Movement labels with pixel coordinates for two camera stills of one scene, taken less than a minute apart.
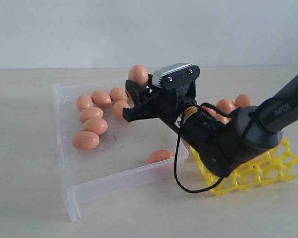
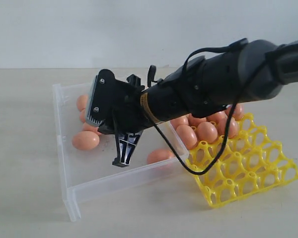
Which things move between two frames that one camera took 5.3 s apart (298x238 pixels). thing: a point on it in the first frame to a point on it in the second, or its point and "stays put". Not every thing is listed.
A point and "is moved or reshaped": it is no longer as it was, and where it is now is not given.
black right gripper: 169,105 to 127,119
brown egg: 138,74 is moved or reshaped
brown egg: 84,101 stays put
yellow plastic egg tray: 279,163 is moved or reshaped
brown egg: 85,140 stays put
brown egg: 159,155 stays put
